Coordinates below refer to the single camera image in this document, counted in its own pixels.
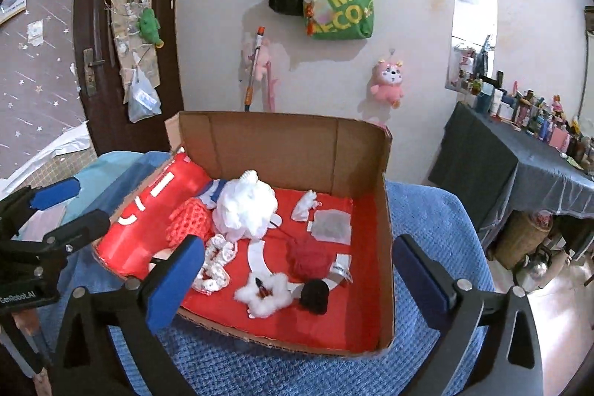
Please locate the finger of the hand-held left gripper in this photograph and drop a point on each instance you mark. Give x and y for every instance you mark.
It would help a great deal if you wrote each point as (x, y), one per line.
(83, 226)
(53, 192)

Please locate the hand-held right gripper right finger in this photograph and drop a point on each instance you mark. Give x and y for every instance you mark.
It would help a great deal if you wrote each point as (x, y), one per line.
(420, 280)

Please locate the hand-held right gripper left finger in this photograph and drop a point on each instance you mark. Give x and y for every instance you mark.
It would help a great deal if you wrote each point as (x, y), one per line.
(176, 280)

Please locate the cream crochet scrunchie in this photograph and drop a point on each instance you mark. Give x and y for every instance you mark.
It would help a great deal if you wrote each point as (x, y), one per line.
(216, 266)

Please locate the red foam net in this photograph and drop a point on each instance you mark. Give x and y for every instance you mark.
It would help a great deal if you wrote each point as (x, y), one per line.
(190, 219)

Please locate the white mesh bath loofah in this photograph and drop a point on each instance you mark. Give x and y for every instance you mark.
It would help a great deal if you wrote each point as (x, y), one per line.
(246, 206)

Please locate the white fluffy scrunchie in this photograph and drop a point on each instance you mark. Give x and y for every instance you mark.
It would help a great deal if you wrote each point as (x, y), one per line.
(278, 289)

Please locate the grey mesh pouch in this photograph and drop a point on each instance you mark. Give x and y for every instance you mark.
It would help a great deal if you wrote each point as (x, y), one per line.
(329, 226)

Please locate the black yarn ball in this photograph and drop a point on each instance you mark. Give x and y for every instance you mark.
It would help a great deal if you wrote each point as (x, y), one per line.
(315, 296)

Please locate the red yarn ball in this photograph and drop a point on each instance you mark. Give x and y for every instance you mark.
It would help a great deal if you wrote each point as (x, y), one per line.
(308, 259)

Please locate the cardboard box with red lining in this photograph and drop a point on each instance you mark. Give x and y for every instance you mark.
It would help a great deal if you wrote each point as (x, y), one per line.
(287, 154)

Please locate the pink cloth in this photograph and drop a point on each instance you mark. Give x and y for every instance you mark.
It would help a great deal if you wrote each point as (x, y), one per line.
(44, 222)

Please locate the white plastic sheet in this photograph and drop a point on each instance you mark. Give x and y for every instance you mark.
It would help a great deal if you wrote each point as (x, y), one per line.
(60, 150)

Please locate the light blue bedsheet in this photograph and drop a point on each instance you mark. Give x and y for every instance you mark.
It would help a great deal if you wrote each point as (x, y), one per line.
(106, 178)

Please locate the metal kettle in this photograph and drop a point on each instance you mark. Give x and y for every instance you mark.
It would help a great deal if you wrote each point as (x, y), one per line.
(533, 268)

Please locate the clear plastic bag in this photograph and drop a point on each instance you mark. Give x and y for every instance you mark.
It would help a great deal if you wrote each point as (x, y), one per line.
(143, 99)

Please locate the blue knitted blanket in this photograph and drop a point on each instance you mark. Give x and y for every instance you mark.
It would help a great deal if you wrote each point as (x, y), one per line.
(278, 373)

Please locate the table with blue cloth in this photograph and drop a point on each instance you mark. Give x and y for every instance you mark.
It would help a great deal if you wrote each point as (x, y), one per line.
(487, 154)

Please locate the dark brown door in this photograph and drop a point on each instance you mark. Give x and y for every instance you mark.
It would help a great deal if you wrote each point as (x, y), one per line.
(167, 52)

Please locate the beige hanging organizer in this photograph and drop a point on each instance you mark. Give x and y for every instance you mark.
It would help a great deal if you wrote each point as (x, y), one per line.
(120, 20)

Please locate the green plush toy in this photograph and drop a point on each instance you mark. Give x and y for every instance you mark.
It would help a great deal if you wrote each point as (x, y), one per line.
(149, 27)

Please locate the pink hamster plush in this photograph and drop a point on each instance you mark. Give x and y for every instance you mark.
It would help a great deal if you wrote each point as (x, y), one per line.
(387, 83)

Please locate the stick with orange cap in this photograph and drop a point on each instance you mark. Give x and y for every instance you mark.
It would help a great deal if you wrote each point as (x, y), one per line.
(254, 66)

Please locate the pale pink plush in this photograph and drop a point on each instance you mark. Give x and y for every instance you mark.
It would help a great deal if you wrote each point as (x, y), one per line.
(271, 71)

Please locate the orange tassel charm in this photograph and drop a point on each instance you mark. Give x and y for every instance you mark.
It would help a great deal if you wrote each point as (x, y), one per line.
(309, 18)

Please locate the wall mirror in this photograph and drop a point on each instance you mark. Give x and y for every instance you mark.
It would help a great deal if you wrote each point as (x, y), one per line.
(471, 6)

